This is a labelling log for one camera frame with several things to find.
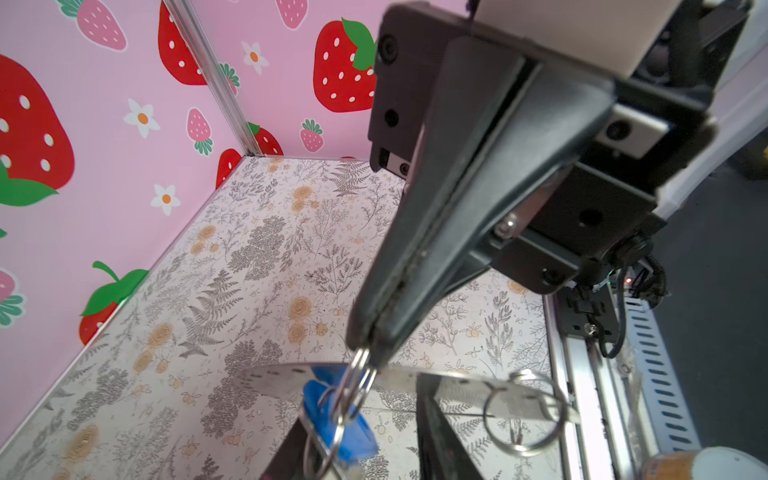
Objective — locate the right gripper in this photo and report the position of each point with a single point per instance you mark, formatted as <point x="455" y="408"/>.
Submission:
<point x="517" y="158"/>

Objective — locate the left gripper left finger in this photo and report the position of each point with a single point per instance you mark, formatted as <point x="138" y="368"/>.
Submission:
<point x="295" y="457"/>

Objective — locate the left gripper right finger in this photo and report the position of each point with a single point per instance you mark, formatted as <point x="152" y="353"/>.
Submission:
<point x="441" y="454"/>

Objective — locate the perforated metal ring disc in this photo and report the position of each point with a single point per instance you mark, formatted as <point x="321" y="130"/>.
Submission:
<point x="505" y="399"/>

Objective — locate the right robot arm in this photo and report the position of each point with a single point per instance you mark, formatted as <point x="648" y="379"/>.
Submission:
<point x="542" y="162"/>

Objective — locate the aluminium front rail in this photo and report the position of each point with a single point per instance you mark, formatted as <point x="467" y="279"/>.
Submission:
<point x="632" y="406"/>

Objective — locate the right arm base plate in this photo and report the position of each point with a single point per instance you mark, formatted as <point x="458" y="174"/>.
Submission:
<point x="580" y="312"/>

